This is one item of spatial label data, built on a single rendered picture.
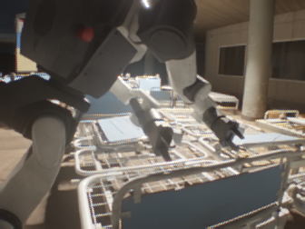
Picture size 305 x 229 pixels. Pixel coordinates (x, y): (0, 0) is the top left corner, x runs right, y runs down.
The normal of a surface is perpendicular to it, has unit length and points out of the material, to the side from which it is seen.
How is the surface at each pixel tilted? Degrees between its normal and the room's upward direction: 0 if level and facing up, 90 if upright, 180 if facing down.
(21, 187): 90
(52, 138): 90
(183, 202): 90
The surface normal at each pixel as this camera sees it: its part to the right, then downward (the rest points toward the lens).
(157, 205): 0.37, 0.20
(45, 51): -0.48, 0.03
